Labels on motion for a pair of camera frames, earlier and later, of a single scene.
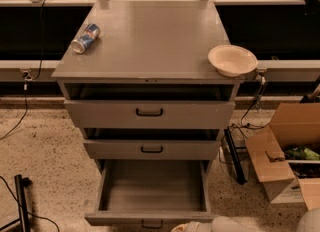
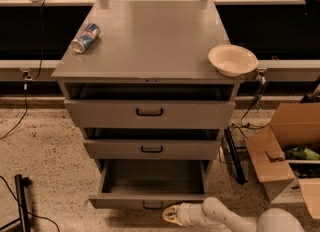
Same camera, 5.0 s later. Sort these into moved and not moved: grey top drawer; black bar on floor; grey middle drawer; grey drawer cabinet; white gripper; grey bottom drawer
Moved: grey bottom drawer; white gripper
Not moved: grey top drawer; grey middle drawer; grey drawer cabinet; black bar on floor
